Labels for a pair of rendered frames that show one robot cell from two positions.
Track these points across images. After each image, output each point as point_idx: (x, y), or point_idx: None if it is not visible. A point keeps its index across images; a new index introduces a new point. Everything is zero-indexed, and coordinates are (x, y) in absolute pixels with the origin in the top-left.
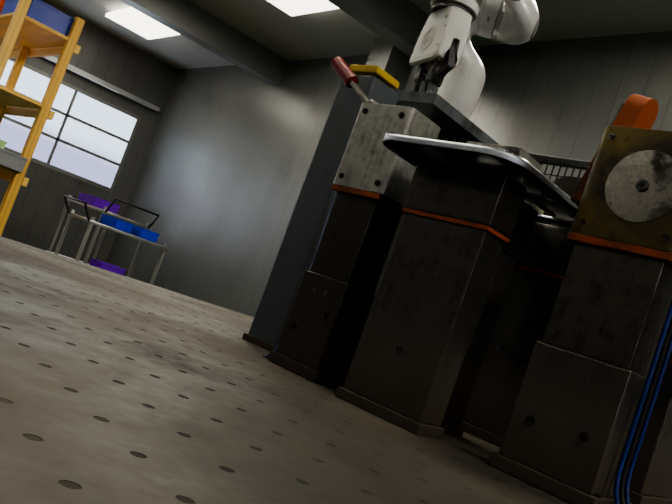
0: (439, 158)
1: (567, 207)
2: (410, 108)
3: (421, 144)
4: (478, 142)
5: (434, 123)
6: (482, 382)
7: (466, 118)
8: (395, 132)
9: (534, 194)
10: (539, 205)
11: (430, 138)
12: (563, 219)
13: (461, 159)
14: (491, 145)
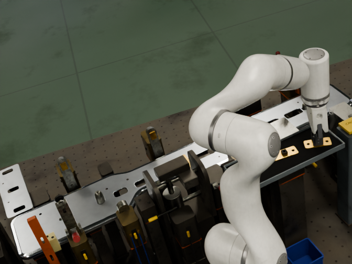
0: (333, 105)
1: (291, 103)
2: (344, 102)
3: (342, 100)
4: (296, 128)
5: (332, 106)
6: None
7: (295, 132)
8: (351, 100)
9: (302, 103)
10: (295, 109)
11: (343, 92)
12: (282, 113)
13: (330, 99)
14: (292, 124)
